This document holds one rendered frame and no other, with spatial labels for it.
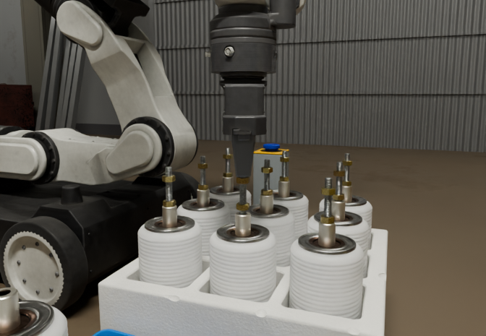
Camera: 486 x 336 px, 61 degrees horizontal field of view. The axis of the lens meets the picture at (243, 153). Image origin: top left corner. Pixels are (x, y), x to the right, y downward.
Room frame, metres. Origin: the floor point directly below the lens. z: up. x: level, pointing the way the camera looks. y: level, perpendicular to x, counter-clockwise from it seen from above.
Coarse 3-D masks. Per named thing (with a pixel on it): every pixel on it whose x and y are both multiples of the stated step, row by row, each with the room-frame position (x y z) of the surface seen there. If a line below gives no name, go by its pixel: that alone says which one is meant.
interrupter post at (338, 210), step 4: (332, 200) 0.63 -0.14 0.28; (344, 200) 0.63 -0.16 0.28; (332, 204) 0.63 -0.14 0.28; (336, 204) 0.62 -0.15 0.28; (340, 204) 0.62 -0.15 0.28; (344, 204) 0.63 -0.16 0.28; (332, 208) 0.63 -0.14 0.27; (336, 208) 0.62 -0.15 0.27; (340, 208) 0.62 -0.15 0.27; (344, 208) 0.63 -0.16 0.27; (332, 212) 0.63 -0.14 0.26; (336, 212) 0.62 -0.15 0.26; (340, 212) 0.62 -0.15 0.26; (344, 212) 0.63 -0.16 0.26; (336, 216) 0.62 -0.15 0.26; (340, 216) 0.62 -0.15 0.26; (344, 216) 0.63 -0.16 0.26; (336, 220) 0.62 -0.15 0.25; (340, 220) 0.62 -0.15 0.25
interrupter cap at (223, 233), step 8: (232, 224) 0.59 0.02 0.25; (256, 224) 0.59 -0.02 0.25; (216, 232) 0.56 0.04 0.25; (224, 232) 0.56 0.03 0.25; (232, 232) 0.57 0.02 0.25; (256, 232) 0.56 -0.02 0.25; (264, 232) 0.56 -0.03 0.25; (224, 240) 0.53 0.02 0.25; (232, 240) 0.53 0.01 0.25; (240, 240) 0.53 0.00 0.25; (248, 240) 0.53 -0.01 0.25; (256, 240) 0.53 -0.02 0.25
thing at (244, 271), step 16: (272, 240) 0.54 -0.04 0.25; (224, 256) 0.52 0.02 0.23; (240, 256) 0.51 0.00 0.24; (256, 256) 0.52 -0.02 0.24; (272, 256) 0.54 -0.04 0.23; (224, 272) 0.52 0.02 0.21; (240, 272) 0.51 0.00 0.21; (256, 272) 0.52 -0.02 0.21; (272, 272) 0.54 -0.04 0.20; (224, 288) 0.52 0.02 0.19; (240, 288) 0.51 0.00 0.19; (256, 288) 0.52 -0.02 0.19; (272, 288) 0.54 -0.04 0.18
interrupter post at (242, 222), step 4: (236, 212) 0.56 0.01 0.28; (248, 212) 0.56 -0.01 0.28; (236, 216) 0.56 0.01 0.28; (240, 216) 0.55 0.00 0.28; (244, 216) 0.55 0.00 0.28; (248, 216) 0.55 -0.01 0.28; (236, 220) 0.56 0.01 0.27; (240, 220) 0.55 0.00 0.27; (244, 220) 0.55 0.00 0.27; (248, 220) 0.55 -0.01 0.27; (236, 224) 0.56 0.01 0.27; (240, 224) 0.55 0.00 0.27; (244, 224) 0.55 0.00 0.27; (248, 224) 0.55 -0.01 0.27; (236, 228) 0.56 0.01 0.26; (240, 228) 0.55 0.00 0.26; (244, 228) 0.55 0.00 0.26; (248, 228) 0.55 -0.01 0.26; (236, 232) 0.56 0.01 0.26; (240, 232) 0.55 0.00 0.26; (244, 232) 0.55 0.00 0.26; (248, 232) 0.55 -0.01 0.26
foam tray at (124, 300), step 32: (384, 256) 0.65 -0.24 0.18; (128, 288) 0.54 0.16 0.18; (160, 288) 0.54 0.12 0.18; (192, 288) 0.54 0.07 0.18; (288, 288) 0.54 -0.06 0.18; (384, 288) 0.54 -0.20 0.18; (128, 320) 0.54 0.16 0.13; (160, 320) 0.52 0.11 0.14; (192, 320) 0.50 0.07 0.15; (224, 320) 0.49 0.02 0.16; (256, 320) 0.47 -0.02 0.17; (288, 320) 0.46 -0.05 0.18; (320, 320) 0.46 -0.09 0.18; (352, 320) 0.46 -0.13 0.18; (384, 320) 0.46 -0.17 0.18
